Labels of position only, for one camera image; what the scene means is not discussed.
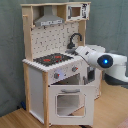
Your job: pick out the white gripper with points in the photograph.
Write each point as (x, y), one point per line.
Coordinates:
(86, 53)

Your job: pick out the right red stove knob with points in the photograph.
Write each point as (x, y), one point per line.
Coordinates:
(74, 69)

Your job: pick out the black toy faucet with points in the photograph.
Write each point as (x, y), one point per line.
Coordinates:
(74, 39)

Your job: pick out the black toy stovetop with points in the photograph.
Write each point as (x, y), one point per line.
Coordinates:
(52, 59)

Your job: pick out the grey range hood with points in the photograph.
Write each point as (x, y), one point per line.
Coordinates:
(48, 18)

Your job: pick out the red stove knob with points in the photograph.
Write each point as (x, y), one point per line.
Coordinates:
(74, 69)
(56, 75)

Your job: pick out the wooden toy kitchen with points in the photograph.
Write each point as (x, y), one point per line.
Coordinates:
(46, 40)

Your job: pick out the left red stove knob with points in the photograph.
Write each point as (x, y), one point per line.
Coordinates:
(56, 75)

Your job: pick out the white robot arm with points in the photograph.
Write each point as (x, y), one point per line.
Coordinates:
(113, 65)

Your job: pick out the grey toy sink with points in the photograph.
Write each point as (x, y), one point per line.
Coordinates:
(71, 51)

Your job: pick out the white oven door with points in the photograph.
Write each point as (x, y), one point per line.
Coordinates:
(71, 104)

